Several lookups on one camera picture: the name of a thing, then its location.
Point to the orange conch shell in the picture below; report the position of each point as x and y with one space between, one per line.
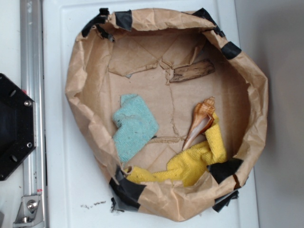
202 120

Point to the light blue microfibre cloth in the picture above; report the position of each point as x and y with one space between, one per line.
135 124

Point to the brown paper bag bin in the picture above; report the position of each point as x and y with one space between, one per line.
136 52

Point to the yellow microfibre cloth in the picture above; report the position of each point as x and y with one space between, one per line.
189 165

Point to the weathered wooden block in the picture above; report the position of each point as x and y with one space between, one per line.
196 70

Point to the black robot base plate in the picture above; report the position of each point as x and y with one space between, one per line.
17 131

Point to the aluminium extrusion rail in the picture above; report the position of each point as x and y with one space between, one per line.
32 81

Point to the metal corner bracket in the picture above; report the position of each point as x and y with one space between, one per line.
30 214

